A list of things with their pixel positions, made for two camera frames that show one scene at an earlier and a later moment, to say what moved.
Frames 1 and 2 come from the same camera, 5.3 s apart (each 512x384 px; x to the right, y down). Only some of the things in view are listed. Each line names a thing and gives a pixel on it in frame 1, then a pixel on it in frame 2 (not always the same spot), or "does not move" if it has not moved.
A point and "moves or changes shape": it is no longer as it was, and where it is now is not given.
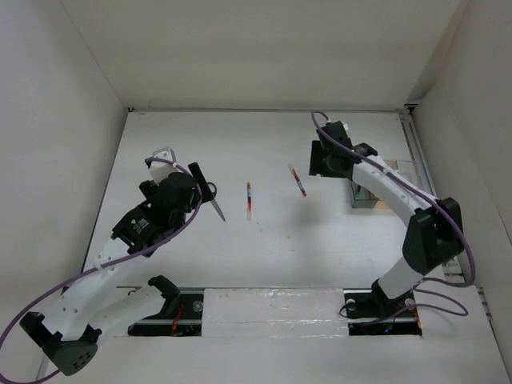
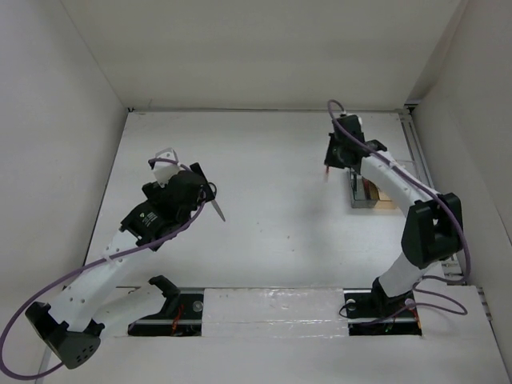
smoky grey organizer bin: (363, 198) does not move
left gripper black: (206, 194) does not move
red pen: (298, 178) moves or changes shape
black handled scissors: (218, 209) does not move
